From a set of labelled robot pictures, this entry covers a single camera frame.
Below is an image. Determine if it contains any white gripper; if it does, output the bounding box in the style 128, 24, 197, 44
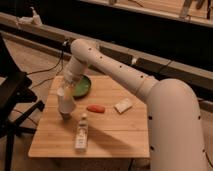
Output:
56, 82, 76, 120

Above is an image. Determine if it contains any wooden table board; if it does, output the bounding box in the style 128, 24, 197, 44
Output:
28, 76, 149, 158

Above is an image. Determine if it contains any orange carrot toy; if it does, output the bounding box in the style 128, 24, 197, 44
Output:
86, 105, 105, 113

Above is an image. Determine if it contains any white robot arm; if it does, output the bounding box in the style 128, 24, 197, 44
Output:
57, 39, 207, 171

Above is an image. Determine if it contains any black cable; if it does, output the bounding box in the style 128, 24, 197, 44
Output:
25, 41, 70, 90

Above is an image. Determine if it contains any clear plastic bottle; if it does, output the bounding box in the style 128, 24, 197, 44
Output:
75, 113, 88, 151

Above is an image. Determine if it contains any green bowl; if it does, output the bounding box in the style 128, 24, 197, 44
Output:
73, 75, 91, 99

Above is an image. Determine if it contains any white object on ledge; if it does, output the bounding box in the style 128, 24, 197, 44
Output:
18, 6, 43, 26

